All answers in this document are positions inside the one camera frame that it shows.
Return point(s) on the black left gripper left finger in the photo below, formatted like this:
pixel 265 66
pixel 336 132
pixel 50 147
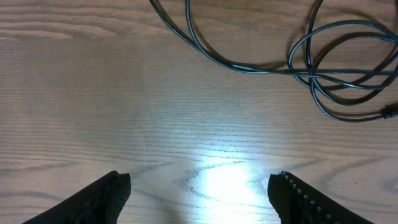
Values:
pixel 98 203

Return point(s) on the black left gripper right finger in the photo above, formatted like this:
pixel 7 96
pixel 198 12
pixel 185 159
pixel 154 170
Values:
pixel 297 202

